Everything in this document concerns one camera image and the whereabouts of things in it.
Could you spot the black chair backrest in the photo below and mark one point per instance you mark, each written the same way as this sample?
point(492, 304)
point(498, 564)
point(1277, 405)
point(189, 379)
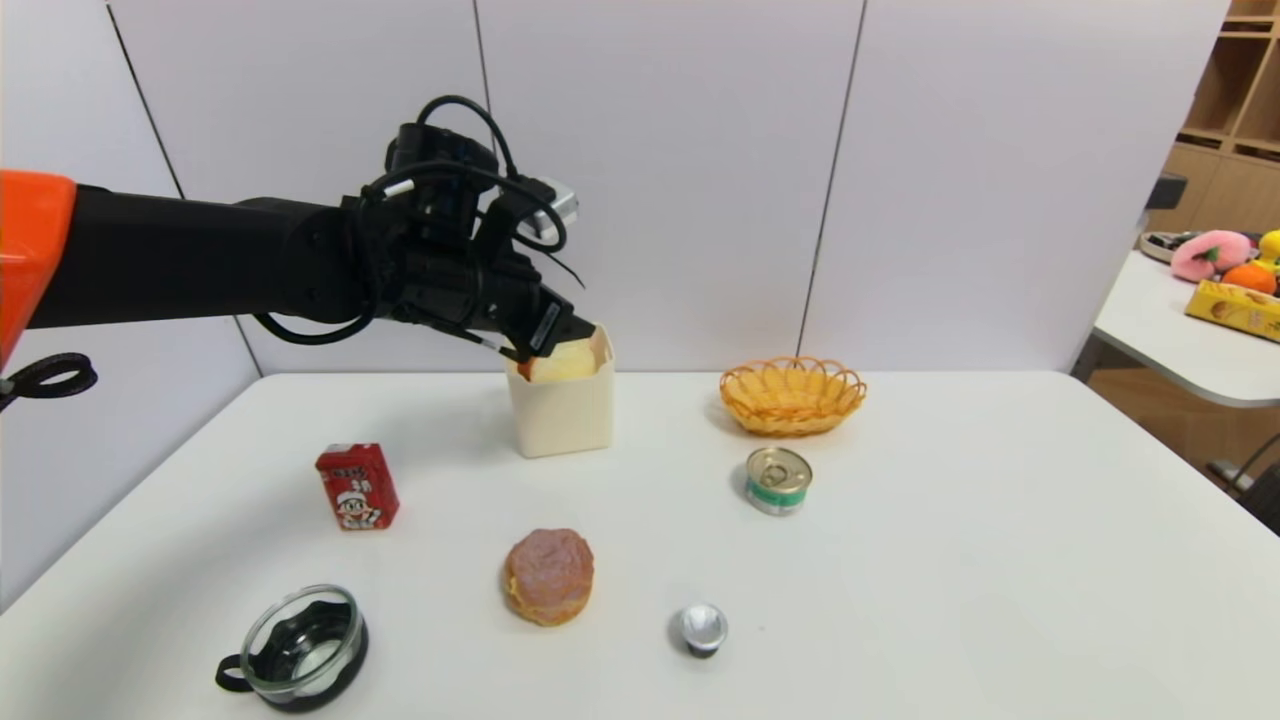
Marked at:
point(1166, 191)

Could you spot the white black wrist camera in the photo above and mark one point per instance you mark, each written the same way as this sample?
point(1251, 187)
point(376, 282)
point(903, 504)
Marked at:
point(550, 210)

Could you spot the red milk carton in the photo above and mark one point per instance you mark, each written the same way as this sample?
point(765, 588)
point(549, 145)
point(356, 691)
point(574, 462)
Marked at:
point(358, 487)

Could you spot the wooden shelf unit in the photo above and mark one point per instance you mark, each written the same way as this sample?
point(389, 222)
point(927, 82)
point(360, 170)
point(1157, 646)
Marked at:
point(1226, 168)

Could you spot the pink plush toy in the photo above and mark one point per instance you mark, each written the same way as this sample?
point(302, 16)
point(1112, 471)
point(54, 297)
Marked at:
point(1208, 253)

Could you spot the yellow snack box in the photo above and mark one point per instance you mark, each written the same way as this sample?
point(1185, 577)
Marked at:
point(1237, 309)

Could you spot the toast bread slice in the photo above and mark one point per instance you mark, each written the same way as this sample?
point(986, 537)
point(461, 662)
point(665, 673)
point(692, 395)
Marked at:
point(565, 366)

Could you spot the black chair base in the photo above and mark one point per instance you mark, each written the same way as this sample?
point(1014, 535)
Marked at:
point(1262, 498)

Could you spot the white side table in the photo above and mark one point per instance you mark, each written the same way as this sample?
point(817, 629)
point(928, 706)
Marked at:
point(1162, 333)

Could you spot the yellow plush toy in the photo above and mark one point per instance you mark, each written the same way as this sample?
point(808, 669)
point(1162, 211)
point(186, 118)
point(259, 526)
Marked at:
point(1271, 248)

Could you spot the pink topped burger bun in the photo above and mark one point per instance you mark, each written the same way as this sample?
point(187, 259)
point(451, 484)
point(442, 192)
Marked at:
point(548, 577)

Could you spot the orange wicker basket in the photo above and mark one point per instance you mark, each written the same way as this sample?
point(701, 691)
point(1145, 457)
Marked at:
point(792, 400)

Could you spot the green label tin can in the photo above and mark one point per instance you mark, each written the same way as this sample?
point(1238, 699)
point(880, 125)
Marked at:
point(778, 482)

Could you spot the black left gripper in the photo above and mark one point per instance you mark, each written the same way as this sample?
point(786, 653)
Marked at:
point(545, 325)

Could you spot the cream square plastic box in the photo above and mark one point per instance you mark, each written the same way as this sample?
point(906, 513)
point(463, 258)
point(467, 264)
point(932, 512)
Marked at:
point(565, 420)

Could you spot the orange plush fruit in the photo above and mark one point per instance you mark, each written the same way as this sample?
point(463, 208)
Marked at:
point(1249, 278)

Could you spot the silver round knob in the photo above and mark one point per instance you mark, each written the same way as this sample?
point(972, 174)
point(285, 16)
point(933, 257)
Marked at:
point(701, 626)

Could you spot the dark round tray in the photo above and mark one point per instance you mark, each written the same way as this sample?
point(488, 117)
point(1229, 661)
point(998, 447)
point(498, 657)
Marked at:
point(1160, 245)

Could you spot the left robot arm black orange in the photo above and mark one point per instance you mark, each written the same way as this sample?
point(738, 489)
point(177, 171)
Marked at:
point(180, 255)

